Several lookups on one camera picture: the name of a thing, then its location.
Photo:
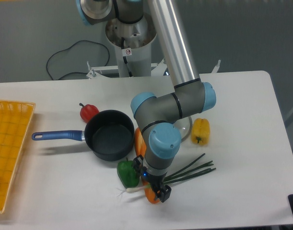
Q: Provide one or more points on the glass pot lid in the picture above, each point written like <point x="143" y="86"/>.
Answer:
<point x="184" y="126"/>

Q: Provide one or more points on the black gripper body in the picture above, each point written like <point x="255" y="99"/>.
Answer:
<point x="155" y="177"/>

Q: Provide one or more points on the yellow bell pepper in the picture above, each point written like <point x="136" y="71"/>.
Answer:
<point x="200" y="132"/>

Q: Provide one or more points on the yellow woven basket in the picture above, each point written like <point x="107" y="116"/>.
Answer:
<point x="15" y="118"/>

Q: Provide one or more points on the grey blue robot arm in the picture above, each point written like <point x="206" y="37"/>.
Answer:
<point x="155" y="115"/>

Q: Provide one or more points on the white metal base frame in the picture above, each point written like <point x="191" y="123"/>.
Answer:
<point x="157" y="69"/>

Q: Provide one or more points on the black saucepan blue handle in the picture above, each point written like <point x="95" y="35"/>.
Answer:
<point x="109" y="134"/>

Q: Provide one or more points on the red bell pepper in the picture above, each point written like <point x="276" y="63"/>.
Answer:
<point x="87" y="112"/>

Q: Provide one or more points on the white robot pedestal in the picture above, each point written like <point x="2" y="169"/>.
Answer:
<point x="132" y="44"/>

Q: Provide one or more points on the green onion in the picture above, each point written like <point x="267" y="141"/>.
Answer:
<point x="181" y="175"/>

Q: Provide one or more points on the green bell pepper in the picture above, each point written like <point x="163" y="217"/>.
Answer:
<point x="127" y="174"/>

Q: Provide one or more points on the orange baguette bread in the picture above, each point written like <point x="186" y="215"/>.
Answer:
<point x="140" y="149"/>

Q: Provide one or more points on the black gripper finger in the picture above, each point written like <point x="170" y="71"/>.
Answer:
<point x="157" y="188"/>
<point x="164" y="193"/>

